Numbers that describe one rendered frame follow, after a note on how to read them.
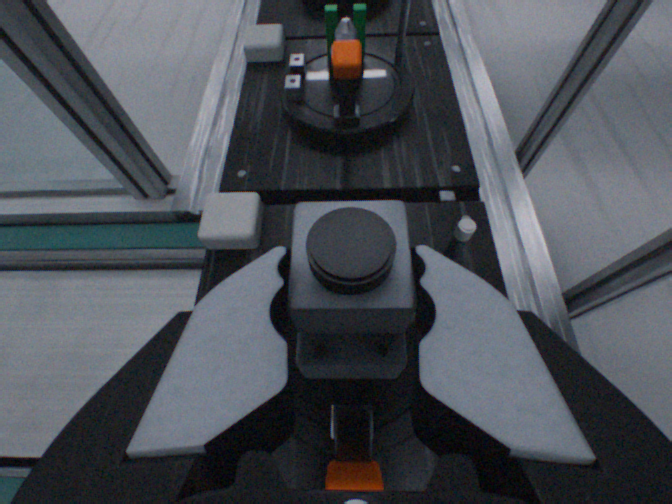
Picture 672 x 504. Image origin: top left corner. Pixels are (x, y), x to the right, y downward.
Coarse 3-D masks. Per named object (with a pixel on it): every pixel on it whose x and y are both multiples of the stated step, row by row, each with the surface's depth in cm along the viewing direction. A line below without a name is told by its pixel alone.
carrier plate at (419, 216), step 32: (288, 224) 28; (416, 224) 27; (448, 224) 27; (480, 224) 27; (224, 256) 27; (256, 256) 27; (480, 256) 26; (288, 448) 20; (416, 448) 20; (288, 480) 19; (320, 480) 19; (384, 480) 19; (416, 480) 19
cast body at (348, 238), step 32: (320, 224) 11; (352, 224) 11; (384, 224) 11; (320, 256) 10; (352, 256) 10; (384, 256) 10; (288, 288) 11; (320, 288) 11; (352, 288) 10; (384, 288) 11; (320, 320) 11; (352, 320) 11; (384, 320) 11; (320, 352) 13; (352, 352) 13; (384, 352) 13
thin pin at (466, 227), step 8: (464, 224) 15; (472, 224) 15; (456, 232) 16; (464, 232) 15; (472, 232) 15; (456, 240) 16; (464, 240) 16; (448, 248) 17; (456, 248) 16; (448, 256) 17; (456, 256) 17
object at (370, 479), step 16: (336, 416) 12; (352, 416) 12; (368, 416) 12; (336, 432) 12; (352, 432) 12; (368, 432) 12; (336, 448) 12; (352, 448) 12; (368, 448) 12; (336, 464) 12; (352, 464) 12; (368, 464) 12; (336, 480) 11; (352, 480) 11; (368, 480) 11
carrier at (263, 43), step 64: (256, 64) 38; (320, 64) 35; (384, 64) 35; (448, 64) 37; (256, 128) 33; (320, 128) 30; (384, 128) 31; (448, 128) 32; (256, 192) 30; (320, 192) 30; (384, 192) 30
